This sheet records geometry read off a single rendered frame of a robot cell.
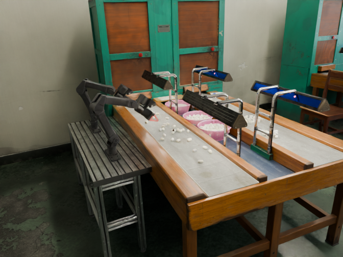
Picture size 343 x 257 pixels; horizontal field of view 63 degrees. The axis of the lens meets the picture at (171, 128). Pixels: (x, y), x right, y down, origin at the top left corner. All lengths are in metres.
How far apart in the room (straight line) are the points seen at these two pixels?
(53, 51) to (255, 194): 2.84
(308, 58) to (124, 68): 2.73
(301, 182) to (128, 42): 2.02
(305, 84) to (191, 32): 2.14
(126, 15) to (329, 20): 2.95
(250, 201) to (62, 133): 2.81
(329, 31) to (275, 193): 3.45
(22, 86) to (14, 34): 0.56
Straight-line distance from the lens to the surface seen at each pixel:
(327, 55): 4.82
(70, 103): 3.76
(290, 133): 2.24
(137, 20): 2.95
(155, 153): 1.80
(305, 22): 4.62
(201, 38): 3.22
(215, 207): 1.45
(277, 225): 1.90
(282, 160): 1.90
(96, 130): 2.54
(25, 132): 3.83
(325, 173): 1.87
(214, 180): 1.55
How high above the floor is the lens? 1.55
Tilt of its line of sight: 21 degrees down
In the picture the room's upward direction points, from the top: 2 degrees counter-clockwise
